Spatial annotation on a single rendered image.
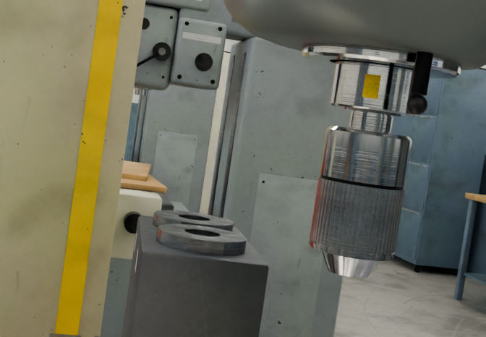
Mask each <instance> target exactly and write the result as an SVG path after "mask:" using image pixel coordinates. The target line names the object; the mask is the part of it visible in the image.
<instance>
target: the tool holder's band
mask: <svg viewBox="0 0 486 337"><path fill-rule="evenodd" d="M324 143H326V144H330V145H338V146H343V147H348V148H356V149H361V150H371V151H376V152H381V153H391V154H397V155H410V153H411V148H412V140H411V138H410V137H407V136H401V135H392V134H386V133H381V132H371V131H366V130H360V129H351V128H346V127H337V126H331V125H330V126H329V127H327V128H326V131H325V139H324Z"/></svg>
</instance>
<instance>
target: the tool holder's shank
mask: <svg viewBox="0 0 486 337"><path fill-rule="evenodd" d="M344 109H346V110H351V114H350V120H349V127H350V128H351V129H360V130H366V131H371V132H381V133H386V134H389V132H391V127H392V122H393V117H392V116H398V117H401V115H399V114H392V113H386V112H382V111H372V110H366V109H360V108H349V107H344Z"/></svg>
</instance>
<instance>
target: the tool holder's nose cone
mask: <svg viewBox="0 0 486 337"><path fill-rule="evenodd" d="M322 253H323V257H324V259H325V263H326V265H327V268H328V270H329V271H330V272H332V273H335V274H338V275H341V276H348V277H354V278H366V277H368V275H369V274H370V273H371V271H372V270H373V268H374V267H375V266H376V265H377V263H378V262H379V261H371V260H359V259H354V258H349V257H342V256H338V255H332V254H329V253H326V252H322Z"/></svg>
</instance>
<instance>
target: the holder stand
mask: <svg viewBox="0 0 486 337"><path fill-rule="evenodd" d="M268 271H269V267H268V264H267V263H266V262H265V261H264V259H262V258H261V256H260V255H259V254H258V253H257V251H256V250H255V249H254V247H253V246H252V245H251V244H250V243H249V242H248V241H247V238H246V237H245V236H244V235H243V234H242V233H241V232H240V230H239V229H238V228H237V227H234V222H233V221H230V220H229V219H225V218H222V217H218V216H212V215H208V214H204V213H195V212H189V211H181V210H157V211H156V212H154V216H153V217H151V216H139V218H138V219H137V230H136V235H135V245H134V251H133V256H132V267H131V272H130V277H129V288H128V293H127V303H126V309H125V314H124V324H123V330H122V335H121V337H259V334H260V324H261V319H262V314H263V305H264V299H265V290H266V285H267V280H268Z"/></svg>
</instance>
